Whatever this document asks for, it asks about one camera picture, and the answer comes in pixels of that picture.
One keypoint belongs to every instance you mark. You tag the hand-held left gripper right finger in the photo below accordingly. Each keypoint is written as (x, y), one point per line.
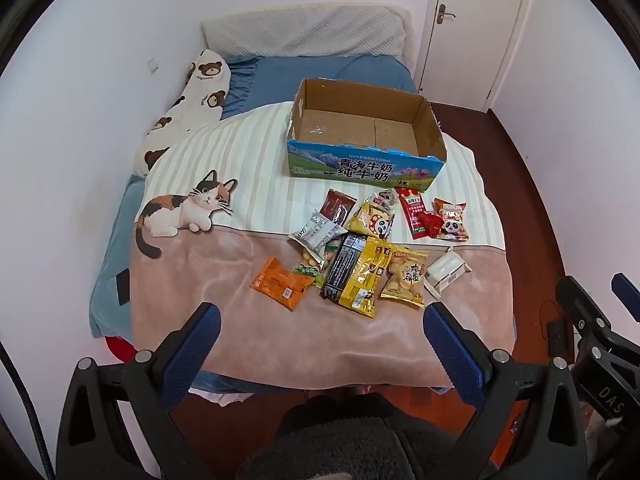
(450, 345)

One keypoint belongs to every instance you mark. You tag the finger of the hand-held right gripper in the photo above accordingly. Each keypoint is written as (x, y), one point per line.
(627, 295)
(580, 310)

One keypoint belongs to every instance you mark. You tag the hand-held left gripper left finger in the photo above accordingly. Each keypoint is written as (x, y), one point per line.
(192, 345)

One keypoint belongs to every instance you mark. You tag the yellow biscuit packet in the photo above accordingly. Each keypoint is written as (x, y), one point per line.
(406, 277)

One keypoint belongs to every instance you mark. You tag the orange panda snack packet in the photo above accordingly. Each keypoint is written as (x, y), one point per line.
(453, 221)

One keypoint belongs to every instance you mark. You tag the black snack packet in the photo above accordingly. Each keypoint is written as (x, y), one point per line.
(345, 262)

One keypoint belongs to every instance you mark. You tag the long red snack packet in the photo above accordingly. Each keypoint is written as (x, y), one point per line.
(411, 207)

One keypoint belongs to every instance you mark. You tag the yellow panda snack packet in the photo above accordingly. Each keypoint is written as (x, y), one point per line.
(372, 219)

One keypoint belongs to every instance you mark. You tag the small beige snack packet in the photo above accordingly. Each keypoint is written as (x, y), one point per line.
(386, 197)

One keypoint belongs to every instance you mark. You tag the white grey snack packet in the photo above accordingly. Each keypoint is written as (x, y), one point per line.
(316, 232)

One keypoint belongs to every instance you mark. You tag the dark red snack packet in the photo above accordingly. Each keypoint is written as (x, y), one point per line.
(334, 206)

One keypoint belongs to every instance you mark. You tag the printed cardboard box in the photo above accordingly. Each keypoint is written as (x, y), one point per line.
(350, 162)

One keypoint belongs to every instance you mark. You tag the cat printed blanket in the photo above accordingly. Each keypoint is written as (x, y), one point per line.
(240, 310)

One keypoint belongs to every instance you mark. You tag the red object under bed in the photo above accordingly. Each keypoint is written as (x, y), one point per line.
(117, 349)

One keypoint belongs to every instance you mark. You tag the white small box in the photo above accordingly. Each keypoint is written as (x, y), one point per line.
(445, 270)

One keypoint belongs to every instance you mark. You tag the black tag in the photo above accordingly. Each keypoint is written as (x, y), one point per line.
(123, 286)

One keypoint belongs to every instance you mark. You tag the plain orange snack packet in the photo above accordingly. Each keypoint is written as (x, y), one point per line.
(280, 284)

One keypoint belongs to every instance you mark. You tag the small red snack packet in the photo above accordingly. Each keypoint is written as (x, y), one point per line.
(431, 222)

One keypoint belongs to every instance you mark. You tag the person's dark fleece pants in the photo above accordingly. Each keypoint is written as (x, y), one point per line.
(340, 435)

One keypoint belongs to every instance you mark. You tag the green snack packet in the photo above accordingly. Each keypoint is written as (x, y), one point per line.
(312, 265)

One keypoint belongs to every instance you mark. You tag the bear print pillow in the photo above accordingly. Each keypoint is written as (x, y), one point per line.
(200, 90)

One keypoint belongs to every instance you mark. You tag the white door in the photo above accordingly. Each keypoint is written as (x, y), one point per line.
(475, 25)

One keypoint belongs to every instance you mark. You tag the white textured pillow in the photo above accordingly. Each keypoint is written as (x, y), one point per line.
(305, 30)

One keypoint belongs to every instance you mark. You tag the white wall socket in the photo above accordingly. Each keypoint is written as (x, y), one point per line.
(152, 65)

